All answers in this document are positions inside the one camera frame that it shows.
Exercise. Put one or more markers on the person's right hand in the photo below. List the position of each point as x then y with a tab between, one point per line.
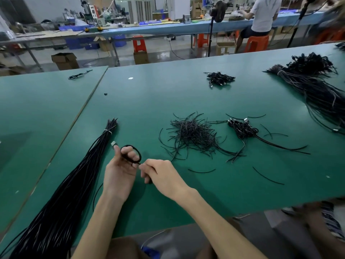
164	178

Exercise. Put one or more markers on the person's left hand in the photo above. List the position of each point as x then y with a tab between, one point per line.
119	178

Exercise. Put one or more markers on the person's left forearm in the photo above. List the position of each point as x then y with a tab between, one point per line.
100	229

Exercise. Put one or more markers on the person's right forearm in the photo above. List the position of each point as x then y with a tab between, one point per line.
221	226

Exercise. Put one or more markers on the person's right leg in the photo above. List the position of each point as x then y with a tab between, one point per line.
326	232

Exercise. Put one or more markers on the blue plastic item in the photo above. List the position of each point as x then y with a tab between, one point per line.
151	252

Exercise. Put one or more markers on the small cardboard box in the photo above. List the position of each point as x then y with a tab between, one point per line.
141	58

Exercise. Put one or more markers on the open cardboard box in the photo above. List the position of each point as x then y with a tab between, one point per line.
64	61

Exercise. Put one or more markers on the red plastic stool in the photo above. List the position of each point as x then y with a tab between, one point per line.
139	44

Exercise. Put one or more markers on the orange plastic stool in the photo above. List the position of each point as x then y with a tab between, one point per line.
257	43
202	41
330	36

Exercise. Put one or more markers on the long blue workbench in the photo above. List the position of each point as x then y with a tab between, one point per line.
178	27

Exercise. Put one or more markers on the black fan on stand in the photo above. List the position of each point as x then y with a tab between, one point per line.
218	10

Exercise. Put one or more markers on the black tripod stand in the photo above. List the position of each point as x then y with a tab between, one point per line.
301	21

